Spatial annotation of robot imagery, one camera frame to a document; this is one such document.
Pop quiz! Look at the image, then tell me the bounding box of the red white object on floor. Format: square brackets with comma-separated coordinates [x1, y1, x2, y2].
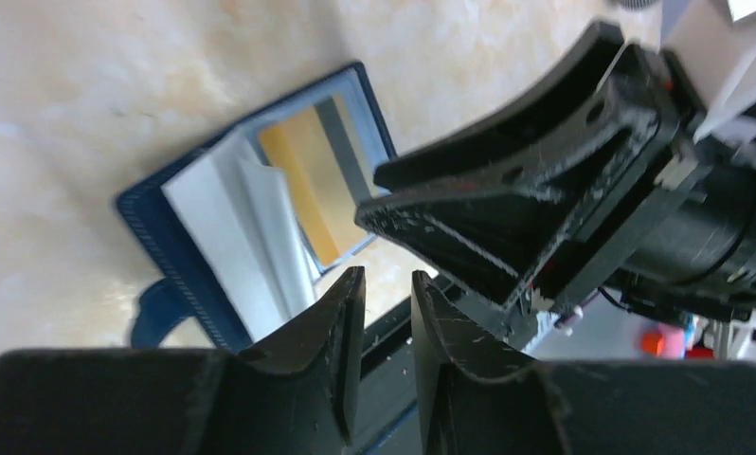
[639, 323, 714, 359]

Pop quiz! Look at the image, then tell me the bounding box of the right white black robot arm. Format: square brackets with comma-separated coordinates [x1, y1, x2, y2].
[355, 21, 756, 320]

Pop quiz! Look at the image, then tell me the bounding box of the navy blue card holder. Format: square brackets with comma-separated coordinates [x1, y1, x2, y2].
[115, 61, 396, 352]

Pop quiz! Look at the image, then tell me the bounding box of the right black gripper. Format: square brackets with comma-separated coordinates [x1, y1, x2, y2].
[355, 20, 707, 314]

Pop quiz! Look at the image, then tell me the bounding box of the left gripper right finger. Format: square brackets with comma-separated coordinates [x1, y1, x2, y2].
[410, 269, 756, 455]

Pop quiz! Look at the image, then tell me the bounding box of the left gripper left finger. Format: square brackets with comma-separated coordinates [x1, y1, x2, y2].
[0, 266, 366, 454]

